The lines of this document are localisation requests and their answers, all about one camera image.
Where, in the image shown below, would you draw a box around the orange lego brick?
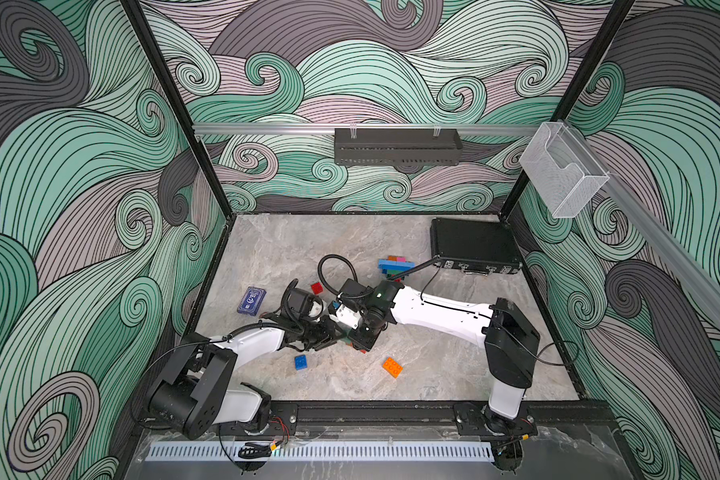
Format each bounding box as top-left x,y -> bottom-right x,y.
382,357 -> 403,378

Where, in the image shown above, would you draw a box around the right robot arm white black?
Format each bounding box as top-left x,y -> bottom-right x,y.
336,280 -> 540,437

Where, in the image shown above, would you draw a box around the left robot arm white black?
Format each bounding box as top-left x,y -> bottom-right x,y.
145,318 -> 343,440

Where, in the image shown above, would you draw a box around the blue small lego brick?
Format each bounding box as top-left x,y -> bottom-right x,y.
294,355 -> 308,371

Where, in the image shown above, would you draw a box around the blue card tag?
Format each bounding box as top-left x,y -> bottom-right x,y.
236,286 -> 266,316

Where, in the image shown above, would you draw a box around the black case on table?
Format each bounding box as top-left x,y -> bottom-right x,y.
430,218 -> 522,275

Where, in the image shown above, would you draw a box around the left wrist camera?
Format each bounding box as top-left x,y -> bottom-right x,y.
281,288 -> 325,322

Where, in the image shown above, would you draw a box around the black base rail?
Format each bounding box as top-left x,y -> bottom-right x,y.
271,400 -> 616,436

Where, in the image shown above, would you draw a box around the black perforated wall tray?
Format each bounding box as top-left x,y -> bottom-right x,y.
334,129 -> 464,169

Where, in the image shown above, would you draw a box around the white slotted cable duct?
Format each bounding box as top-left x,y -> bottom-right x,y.
145,440 -> 494,463

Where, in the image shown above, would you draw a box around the aluminium rail back wall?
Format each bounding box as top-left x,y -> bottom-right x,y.
192,122 -> 539,137

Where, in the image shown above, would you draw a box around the aluminium rail wall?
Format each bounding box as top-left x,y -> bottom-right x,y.
572,128 -> 720,331
192,122 -> 539,137

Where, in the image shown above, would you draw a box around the clear plastic wall bin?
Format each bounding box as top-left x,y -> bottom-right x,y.
520,121 -> 610,219

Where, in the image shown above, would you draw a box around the black frame post left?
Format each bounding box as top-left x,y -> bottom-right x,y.
122,0 -> 236,220

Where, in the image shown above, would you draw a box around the black frame post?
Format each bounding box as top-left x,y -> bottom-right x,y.
122,0 -> 236,220
499,0 -> 637,220

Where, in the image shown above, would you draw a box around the aluminium rail right wall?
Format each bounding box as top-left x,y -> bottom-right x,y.
572,128 -> 720,331

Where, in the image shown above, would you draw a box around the black frame post right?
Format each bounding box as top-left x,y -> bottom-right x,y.
499,0 -> 637,220

